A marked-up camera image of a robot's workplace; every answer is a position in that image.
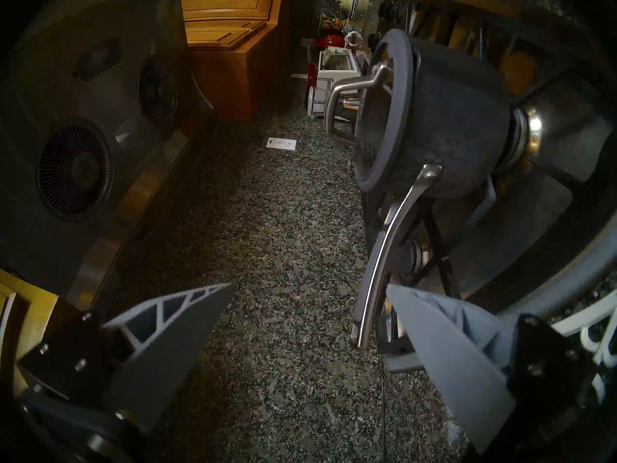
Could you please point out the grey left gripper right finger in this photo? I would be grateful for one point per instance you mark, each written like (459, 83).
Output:
(453, 365)

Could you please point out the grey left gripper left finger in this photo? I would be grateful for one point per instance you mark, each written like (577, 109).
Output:
(164, 341)

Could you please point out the dark grey saucepan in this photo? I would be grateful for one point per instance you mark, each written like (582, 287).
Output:
(458, 119)

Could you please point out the wooden upper cabinet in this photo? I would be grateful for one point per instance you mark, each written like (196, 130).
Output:
(24, 312)
(231, 57)

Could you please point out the white lattice trivet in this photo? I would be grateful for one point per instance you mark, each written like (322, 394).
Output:
(602, 317)

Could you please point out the stainless steel gas cooktop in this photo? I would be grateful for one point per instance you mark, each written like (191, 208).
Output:
(554, 201)

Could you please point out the steel range hood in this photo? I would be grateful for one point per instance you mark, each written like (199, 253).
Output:
(72, 105)

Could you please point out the white toaster oven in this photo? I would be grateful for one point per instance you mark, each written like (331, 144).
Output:
(337, 64)

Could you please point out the small white figurine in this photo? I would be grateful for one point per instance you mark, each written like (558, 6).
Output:
(353, 39)

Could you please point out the red kitchen container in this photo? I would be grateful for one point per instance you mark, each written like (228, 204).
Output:
(330, 41)

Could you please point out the white wall power outlet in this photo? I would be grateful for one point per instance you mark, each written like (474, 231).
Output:
(281, 143)

